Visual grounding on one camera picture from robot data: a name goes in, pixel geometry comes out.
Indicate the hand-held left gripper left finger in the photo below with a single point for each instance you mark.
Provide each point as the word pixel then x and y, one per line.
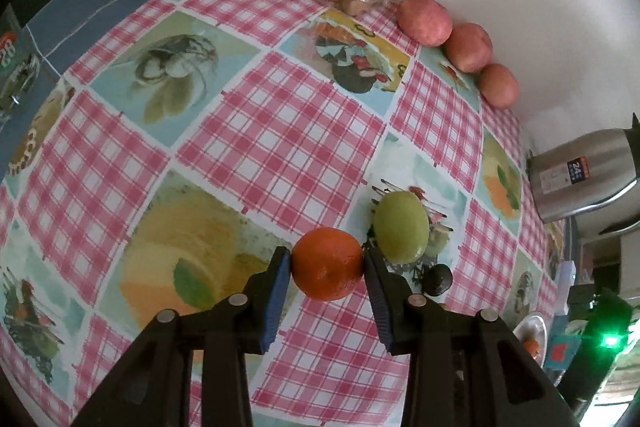
pixel 277 297

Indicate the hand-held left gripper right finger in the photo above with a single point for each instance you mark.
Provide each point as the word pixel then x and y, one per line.
pixel 377 302

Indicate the large orange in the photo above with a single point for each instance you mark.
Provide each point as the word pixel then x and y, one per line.
pixel 327 264

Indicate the round metal tray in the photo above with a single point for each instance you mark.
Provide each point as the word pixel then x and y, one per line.
pixel 531 324

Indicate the blue box red mark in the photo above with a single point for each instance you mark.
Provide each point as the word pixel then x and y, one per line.
pixel 562 349

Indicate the dark purple plum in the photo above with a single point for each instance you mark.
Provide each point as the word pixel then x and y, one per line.
pixel 437 279

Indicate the small tangerine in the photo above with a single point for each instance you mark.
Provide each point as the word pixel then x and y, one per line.
pixel 531 348

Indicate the green pear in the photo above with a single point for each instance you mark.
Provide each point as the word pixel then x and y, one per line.
pixel 401 227

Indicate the white blue packet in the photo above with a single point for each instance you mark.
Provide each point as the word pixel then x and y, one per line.
pixel 567 277

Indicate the pink plaid printed tablecloth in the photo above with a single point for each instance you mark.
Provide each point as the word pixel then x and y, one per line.
pixel 280 132

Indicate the stainless steel kettle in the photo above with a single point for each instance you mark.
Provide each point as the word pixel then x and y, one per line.
pixel 575 172

